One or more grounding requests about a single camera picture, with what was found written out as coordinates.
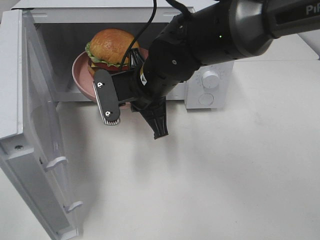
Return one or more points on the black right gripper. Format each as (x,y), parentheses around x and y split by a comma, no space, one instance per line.
(145,84)

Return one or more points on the burger with lettuce and tomato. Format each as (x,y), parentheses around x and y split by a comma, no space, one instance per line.
(106,50)

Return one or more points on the pink round plate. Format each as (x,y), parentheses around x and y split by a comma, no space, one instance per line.
(123,81)

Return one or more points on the round white door button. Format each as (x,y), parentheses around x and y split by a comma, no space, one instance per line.
(206,99)

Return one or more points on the white microwave door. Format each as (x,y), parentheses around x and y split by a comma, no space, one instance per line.
(32,153)

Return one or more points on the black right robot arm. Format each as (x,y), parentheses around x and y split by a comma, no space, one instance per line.
(228,30)

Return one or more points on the lower white microwave knob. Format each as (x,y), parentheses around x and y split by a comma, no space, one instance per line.
(210,79)

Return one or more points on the white microwave oven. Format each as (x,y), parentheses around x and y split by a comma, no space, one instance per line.
(62,28)

